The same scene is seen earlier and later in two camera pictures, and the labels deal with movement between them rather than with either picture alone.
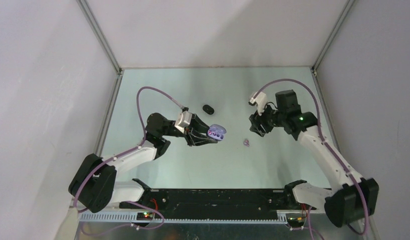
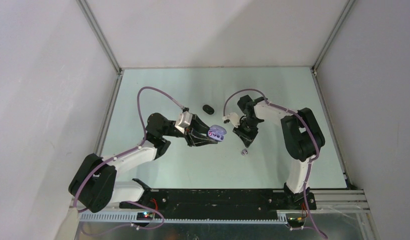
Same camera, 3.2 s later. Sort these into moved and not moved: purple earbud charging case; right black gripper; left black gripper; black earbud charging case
Moved: right black gripper
Not moved: purple earbud charging case; black earbud charging case; left black gripper
